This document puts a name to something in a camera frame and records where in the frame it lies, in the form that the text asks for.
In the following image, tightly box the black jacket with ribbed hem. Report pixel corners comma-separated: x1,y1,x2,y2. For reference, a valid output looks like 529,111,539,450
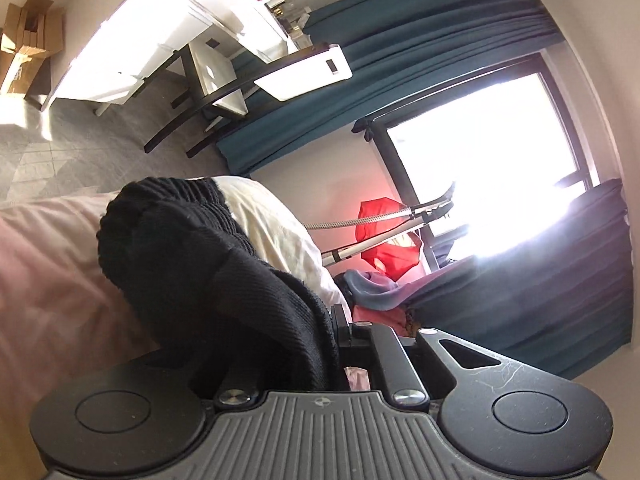
96,177,348,391

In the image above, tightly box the pile of coloured clothes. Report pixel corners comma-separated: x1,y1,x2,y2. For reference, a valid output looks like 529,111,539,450
334,270,421,337

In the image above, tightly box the teal right curtain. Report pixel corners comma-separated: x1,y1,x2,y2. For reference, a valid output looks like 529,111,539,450
405,179,634,379

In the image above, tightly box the teal curtain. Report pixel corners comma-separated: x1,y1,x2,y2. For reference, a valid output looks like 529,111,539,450
405,179,634,379
218,0,564,174

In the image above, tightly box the red garment on hanger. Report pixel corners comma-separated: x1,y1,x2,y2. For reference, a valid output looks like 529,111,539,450
355,197,423,282

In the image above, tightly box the silver tripod stand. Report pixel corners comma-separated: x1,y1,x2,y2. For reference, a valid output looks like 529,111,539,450
305,184,454,266

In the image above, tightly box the teal left curtain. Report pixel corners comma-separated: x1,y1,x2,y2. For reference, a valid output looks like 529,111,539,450
218,0,564,174

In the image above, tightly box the white-backed dark chair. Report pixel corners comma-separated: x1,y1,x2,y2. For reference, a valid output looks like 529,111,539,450
143,42,352,154

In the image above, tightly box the pastel tie-dye bed cover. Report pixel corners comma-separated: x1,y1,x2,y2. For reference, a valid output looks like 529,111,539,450
0,174,371,480

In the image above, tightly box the white dressing table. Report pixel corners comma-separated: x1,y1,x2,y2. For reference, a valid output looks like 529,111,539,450
41,0,310,110

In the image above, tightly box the cardboard box on floor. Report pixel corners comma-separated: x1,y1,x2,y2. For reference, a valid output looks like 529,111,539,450
1,0,64,94

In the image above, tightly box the dark window frame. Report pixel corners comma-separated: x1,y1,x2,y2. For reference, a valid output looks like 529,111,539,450
352,53,596,269

